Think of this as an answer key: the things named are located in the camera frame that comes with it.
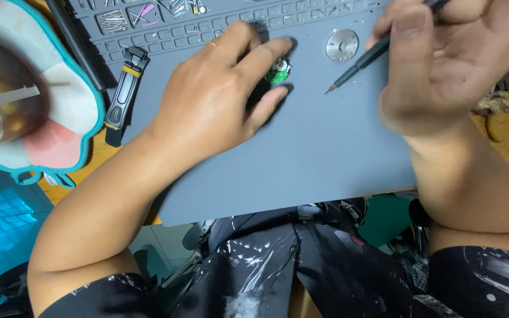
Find black long rod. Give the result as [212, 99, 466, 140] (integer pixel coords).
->
[44, 0, 108, 92]

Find silver round metal disc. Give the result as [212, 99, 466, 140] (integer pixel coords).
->
[325, 29, 360, 62]

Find beige twine bundle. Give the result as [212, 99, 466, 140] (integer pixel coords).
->
[475, 90, 509, 116]

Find clear plastic drink cup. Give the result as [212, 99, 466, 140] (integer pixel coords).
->
[0, 35, 51, 157]

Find person's right hand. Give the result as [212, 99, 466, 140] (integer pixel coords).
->
[364, 0, 509, 138]

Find black white-patterned shirt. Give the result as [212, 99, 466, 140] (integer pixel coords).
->
[38, 211, 509, 318]

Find black pen-shaped precision tool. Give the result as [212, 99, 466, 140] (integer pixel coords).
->
[324, 0, 452, 95]

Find black and yellow hand tool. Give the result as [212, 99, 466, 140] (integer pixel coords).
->
[104, 46, 151, 148]

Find grey silicone work mat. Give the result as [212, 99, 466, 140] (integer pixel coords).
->
[67, 0, 417, 227]

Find person's left hand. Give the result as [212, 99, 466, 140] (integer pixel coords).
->
[148, 20, 297, 162]

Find white pink teal-edged cloth pad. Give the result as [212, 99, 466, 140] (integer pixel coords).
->
[0, 0, 107, 190]

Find green round circuit board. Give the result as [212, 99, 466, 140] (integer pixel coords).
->
[264, 57, 292, 85]

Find pink thin sticks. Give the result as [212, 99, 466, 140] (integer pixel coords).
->
[127, 3, 156, 26]

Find heap of small metal parts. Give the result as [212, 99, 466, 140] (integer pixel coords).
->
[156, 0, 207, 17]

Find heap of silver pins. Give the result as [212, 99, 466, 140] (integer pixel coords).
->
[95, 10, 129, 34]

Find white drinking straw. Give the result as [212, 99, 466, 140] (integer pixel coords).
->
[0, 85, 41, 113]

